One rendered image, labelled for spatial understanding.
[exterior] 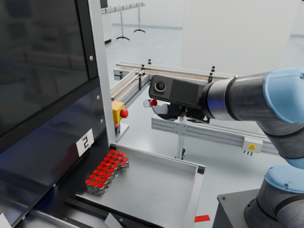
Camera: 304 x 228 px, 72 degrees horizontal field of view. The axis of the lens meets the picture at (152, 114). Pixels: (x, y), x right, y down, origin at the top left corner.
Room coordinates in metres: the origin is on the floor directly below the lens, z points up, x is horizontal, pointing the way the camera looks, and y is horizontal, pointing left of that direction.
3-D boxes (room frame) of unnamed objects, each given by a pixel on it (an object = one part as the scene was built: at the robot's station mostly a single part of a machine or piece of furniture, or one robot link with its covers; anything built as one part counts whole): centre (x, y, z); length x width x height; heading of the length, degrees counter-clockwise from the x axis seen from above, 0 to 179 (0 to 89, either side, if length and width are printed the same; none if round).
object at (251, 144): (1.16, -0.72, 0.50); 0.12 x 0.05 x 0.09; 70
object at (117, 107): (0.80, 0.17, 1.00); 0.08 x 0.07 x 0.07; 70
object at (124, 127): (0.83, 0.20, 0.87); 0.14 x 0.13 x 0.02; 70
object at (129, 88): (1.12, 0.20, 0.92); 0.69 x 0.16 x 0.16; 160
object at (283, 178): (0.41, -0.40, 0.96); 0.13 x 0.12 x 0.14; 1
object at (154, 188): (0.49, 0.04, 0.90); 0.34 x 0.26 x 0.04; 69
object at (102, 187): (0.53, 0.14, 0.90); 0.18 x 0.02 x 0.05; 159
